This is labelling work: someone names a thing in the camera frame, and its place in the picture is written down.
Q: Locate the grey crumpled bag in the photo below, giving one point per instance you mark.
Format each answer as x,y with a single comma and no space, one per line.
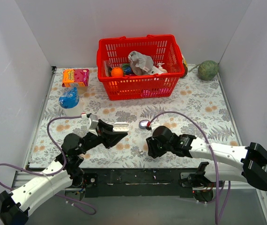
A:
140,64

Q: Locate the orange pink snack box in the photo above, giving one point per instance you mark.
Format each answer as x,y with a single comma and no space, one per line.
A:
75,78

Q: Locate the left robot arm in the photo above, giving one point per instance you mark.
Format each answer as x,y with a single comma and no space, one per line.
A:
64,171

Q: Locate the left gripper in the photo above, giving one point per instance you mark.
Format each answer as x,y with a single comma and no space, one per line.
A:
103,133

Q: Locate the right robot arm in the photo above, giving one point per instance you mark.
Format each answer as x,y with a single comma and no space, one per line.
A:
246,164

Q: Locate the white earbud charging case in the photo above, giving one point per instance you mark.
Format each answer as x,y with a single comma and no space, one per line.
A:
120,127

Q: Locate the white pump bottle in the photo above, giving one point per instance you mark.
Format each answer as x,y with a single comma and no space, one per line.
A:
160,67

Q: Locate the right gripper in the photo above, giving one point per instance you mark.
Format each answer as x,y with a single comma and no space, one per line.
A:
152,149

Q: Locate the orange fruit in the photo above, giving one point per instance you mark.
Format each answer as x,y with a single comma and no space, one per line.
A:
117,72

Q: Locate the red plastic shopping basket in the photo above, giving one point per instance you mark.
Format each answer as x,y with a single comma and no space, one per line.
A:
113,52

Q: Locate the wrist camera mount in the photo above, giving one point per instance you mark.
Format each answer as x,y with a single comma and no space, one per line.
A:
92,122
152,126

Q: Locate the blue earbud charging case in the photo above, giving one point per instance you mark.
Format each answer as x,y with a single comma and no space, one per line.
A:
143,124

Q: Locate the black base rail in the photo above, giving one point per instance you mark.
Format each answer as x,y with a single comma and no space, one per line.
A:
182,182

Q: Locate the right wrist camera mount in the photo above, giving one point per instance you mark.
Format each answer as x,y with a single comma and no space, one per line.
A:
152,126

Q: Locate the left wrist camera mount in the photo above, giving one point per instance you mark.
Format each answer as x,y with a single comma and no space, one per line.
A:
92,122

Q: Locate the green melon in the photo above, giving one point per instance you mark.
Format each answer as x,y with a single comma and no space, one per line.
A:
207,70

